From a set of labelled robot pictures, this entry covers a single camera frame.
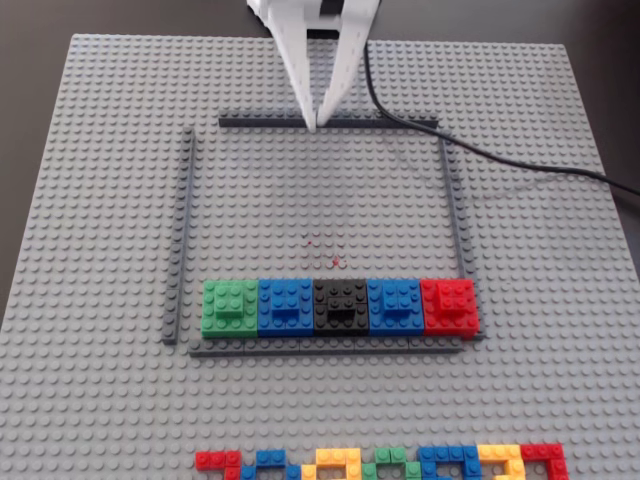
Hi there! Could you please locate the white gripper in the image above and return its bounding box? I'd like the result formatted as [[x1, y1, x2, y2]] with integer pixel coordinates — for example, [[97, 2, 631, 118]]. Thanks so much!
[[247, 0, 380, 134]]

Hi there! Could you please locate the green brick cube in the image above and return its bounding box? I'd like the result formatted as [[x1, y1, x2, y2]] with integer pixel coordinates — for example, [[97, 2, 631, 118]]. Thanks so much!
[[200, 278, 260, 340]]

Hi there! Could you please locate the blue brick cube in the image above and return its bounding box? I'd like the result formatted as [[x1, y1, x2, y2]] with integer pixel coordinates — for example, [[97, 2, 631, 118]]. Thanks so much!
[[257, 277, 316, 339], [366, 277, 425, 337]]

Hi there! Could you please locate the black brick cube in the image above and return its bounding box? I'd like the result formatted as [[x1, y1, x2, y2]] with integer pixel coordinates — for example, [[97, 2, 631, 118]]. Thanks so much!
[[312, 277, 371, 337]]

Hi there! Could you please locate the red brick cube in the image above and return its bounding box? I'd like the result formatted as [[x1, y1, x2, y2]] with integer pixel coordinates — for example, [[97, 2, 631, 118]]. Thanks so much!
[[419, 277, 481, 341]]

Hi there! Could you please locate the dark grey brick strip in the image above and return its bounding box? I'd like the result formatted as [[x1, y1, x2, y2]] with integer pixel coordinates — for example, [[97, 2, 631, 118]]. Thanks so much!
[[162, 127, 196, 346], [438, 135, 486, 342], [188, 337, 464, 357], [218, 109, 440, 130]]

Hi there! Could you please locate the grey studded baseplate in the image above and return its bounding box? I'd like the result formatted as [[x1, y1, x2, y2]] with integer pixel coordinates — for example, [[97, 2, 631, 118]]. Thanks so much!
[[0, 32, 640, 480]]

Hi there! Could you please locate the yellow brick letter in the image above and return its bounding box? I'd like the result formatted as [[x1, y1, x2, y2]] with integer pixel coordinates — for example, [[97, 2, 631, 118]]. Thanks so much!
[[477, 443, 526, 480], [299, 447, 362, 480]]

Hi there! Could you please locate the blue brick letter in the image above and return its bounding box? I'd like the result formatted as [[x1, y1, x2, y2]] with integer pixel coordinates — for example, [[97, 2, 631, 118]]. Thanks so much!
[[417, 444, 481, 480], [239, 448, 301, 480]]

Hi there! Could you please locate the green brick letter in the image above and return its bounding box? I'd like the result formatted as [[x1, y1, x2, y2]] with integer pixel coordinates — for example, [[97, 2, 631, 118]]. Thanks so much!
[[359, 446, 424, 480]]

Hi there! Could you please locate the red brick letter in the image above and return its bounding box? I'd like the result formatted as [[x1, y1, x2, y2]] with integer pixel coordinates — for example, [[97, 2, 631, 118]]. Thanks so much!
[[519, 442, 570, 480], [194, 449, 244, 480]]

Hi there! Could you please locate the black cable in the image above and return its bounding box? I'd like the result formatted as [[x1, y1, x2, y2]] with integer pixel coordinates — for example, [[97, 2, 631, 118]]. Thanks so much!
[[363, 42, 640, 197]]

